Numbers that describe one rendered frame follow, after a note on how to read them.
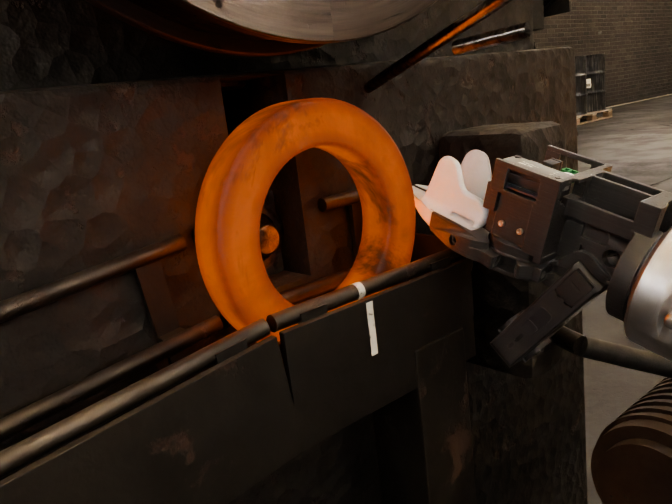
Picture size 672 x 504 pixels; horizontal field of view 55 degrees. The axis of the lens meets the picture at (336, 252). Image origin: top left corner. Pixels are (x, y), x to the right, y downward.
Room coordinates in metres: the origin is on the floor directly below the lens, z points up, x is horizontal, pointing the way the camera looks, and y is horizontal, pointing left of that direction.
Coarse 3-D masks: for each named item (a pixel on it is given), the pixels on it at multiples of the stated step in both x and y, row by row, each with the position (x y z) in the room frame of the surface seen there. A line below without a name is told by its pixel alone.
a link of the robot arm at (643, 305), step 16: (656, 256) 0.37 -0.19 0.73; (640, 272) 0.37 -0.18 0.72; (656, 272) 0.36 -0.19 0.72; (640, 288) 0.36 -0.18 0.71; (656, 288) 0.36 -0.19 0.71; (640, 304) 0.36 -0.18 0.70; (656, 304) 0.36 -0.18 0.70; (624, 320) 0.38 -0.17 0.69; (640, 320) 0.36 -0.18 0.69; (656, 320) 0.36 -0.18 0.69; (640, 336) 0.37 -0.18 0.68; (656, 336) 0.36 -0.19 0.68; (656, 352) 0.37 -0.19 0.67
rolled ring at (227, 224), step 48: (240, 144) 0.42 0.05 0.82; (288, 144) 0.44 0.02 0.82; (336, 144) 0.47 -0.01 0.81; (384, 144) 0.50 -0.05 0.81; (240, 192) 0.41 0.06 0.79; (384, 192) 0.49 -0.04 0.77; (240, 240) 0.41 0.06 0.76; (384, 240) 0.49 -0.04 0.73; (240, 288) 0.40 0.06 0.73; (336, 288) 0.50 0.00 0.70
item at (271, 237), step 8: (264, 216) 0.53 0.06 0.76; (264, 224) 0.52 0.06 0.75; (272, 224) 0.53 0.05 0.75; (264, 232) 0.52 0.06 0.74; (272, 232) 0.52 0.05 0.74; (264, 240) 0.52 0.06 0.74; (272, 240) 0.52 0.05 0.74; (264, 248) 0.52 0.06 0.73; (272, 248) 0.52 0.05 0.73; (264, 256) 0.52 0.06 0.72
